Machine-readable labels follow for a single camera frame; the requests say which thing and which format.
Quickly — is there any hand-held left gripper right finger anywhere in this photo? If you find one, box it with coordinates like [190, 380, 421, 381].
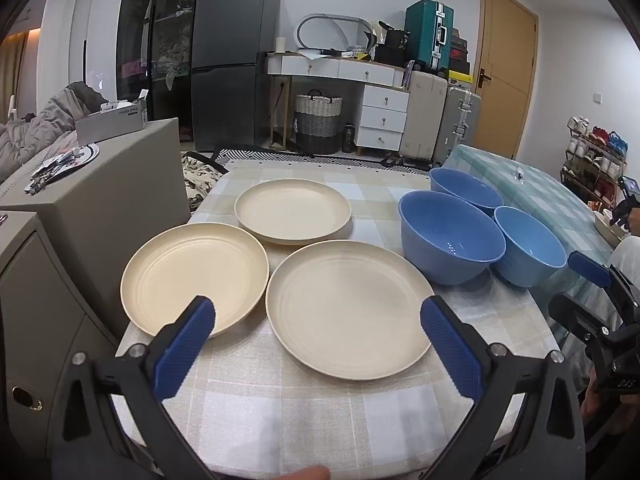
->
[419, 295, 587, 480]

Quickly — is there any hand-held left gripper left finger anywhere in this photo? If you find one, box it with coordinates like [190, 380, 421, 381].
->
[50, 295, 221, 480]

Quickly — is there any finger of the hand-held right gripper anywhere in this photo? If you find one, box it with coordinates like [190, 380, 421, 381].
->
[547, 292, 623, 348]
[567, 250, 640, 318]

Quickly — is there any light blue bowl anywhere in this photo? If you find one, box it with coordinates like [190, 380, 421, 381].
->
[492, 206, 568, 288]

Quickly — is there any cream round plate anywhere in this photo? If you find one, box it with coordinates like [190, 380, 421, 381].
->
[234, 178, 352, 246]
[265, 240, 436, 381]
[120, 222, 271, 339]

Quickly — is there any large blue bowl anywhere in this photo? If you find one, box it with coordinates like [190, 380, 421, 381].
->
[398, 190, 507, 287]

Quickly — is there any small blue bowl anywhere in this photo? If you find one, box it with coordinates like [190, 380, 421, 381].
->
[429, 167, 504, 216]

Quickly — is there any person's right hand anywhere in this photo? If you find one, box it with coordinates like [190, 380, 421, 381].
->
[581, 374, 618, 423]

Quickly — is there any person's left hand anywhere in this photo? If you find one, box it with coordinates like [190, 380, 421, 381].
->
[277, 465, 332, 480]

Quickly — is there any white dish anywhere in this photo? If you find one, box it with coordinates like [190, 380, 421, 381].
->
[594, 209, 628, 247]

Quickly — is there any shoe rack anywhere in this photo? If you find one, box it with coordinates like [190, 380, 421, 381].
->
[560, 116, 629, 211]

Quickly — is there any low grey cabinet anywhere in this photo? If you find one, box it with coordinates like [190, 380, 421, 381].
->
[0, 210, 118, 461]

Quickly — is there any silver suitcase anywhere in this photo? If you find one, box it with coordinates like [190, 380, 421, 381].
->
[434, 82, 482, 167]

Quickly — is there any wooden door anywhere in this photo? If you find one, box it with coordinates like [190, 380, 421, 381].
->
[472, 0, 539, 161]

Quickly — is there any printed round fan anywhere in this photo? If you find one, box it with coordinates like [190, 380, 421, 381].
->
[25, 142, 101, 194]

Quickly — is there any beige suitcase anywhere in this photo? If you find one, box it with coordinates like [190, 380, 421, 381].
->
[400, 71, 449, 163]

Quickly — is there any patterned rug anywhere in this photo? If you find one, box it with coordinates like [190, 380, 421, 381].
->
[182, 148, 443, 177]

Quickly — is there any grey cardboard box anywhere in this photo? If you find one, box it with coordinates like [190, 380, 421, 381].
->
[75, 89, 149, 146]

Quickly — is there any white desk with drawers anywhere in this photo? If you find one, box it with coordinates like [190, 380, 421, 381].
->
[266, 51, 412, 154]

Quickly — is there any stack of dark boxes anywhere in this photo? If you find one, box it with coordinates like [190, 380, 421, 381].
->
[447, 27, 474, 86]

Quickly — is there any woven laundry basket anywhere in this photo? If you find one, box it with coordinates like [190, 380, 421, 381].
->
[294, 89, 344, 156]

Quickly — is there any grey padded jacket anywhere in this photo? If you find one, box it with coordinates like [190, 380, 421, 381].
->
[0, 81, 109, 181]

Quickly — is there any teal suitcase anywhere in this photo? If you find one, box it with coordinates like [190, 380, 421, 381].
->
[404, 0, 455, 74]

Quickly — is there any dark grey refrigerator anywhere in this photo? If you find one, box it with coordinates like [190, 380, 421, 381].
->
[191, 0, 282, 152]

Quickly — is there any black bag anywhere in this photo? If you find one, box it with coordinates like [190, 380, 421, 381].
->
[375, 27, 412, 67]

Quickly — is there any black glass cabinet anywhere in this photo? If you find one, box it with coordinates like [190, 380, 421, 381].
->
[117, 0, 203, 136]

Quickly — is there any beige curtain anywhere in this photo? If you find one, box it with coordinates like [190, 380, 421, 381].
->
[0, 30, 32, 123]

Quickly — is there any oval mirror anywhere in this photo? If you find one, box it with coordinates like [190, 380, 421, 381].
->
[297, 12, 374, 56]

